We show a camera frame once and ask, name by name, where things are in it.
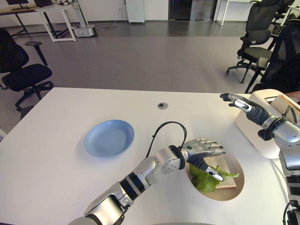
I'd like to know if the bread slice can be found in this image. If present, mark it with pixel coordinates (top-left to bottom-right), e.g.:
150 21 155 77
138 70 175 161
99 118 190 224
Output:
273 95 300 118
203 156 237 189

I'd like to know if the grey wheeled column stand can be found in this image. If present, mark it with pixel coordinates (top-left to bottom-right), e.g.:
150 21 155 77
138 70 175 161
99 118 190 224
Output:
72 0 97 38

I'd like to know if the beige plate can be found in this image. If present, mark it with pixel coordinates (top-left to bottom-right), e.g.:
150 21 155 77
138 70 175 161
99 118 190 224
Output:
186 153 245 202

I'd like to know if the black cable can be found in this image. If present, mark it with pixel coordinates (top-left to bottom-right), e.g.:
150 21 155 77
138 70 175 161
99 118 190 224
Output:
278 105 300 124
145 121 188 158

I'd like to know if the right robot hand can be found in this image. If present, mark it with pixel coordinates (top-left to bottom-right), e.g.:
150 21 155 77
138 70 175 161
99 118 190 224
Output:
220 93 274 128

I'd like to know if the white cabinet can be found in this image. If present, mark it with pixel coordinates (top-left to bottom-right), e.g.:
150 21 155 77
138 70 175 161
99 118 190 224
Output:
127 0 146 23

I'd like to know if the black mesh office chair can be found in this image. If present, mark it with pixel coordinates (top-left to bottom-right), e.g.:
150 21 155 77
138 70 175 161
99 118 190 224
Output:
245 23 300 94

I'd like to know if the green lettuce leaf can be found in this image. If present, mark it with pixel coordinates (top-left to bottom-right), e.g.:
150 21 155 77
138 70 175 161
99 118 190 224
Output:
189 165 240 194

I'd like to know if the white cord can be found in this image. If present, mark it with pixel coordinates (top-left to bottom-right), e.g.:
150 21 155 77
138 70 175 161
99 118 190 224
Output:
271 160 289 204

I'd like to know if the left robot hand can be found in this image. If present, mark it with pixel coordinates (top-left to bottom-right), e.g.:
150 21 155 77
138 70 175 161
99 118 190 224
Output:
180 138 227 182

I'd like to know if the white desk frame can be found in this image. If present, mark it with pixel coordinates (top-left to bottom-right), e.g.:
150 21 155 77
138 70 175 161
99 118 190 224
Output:
35 5 77 43

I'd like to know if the grey cushioned office chair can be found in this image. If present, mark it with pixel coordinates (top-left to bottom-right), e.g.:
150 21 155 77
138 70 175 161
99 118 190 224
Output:
225 0 282 84

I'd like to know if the blue plate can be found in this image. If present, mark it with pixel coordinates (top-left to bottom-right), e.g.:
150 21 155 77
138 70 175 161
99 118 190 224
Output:
84 120 135 158

